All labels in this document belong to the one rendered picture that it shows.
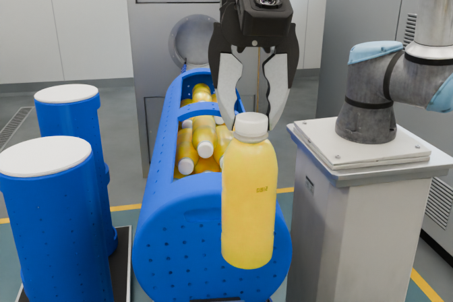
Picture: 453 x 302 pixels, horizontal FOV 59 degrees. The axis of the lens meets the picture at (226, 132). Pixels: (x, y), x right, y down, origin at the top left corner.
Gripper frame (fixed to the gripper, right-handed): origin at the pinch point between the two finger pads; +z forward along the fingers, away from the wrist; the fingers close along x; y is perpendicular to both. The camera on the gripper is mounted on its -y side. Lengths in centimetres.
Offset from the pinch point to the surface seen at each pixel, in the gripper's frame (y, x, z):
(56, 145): 79, 54, 31
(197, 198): 14.2, 6.7, 17.1
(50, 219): 62, 51, 48
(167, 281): 15.5, 12.3, 34.1
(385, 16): 224, -113, -8
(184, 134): 63, 11, 22
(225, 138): 58, 0, 21
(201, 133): 53, 6, 18
